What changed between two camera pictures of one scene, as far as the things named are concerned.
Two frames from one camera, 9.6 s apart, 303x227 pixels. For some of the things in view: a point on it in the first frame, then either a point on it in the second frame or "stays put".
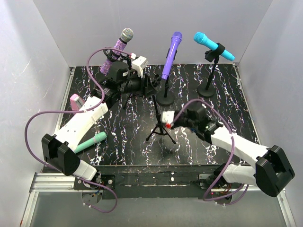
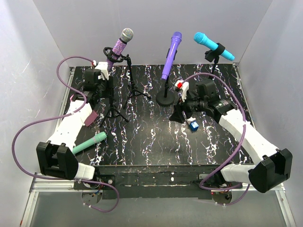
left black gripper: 145,81 → 109,83
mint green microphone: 97,138 stays put
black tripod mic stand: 160,129 → 112,109
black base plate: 148,181 stays put
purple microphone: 175,39 stays put
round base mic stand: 165,97 stays put
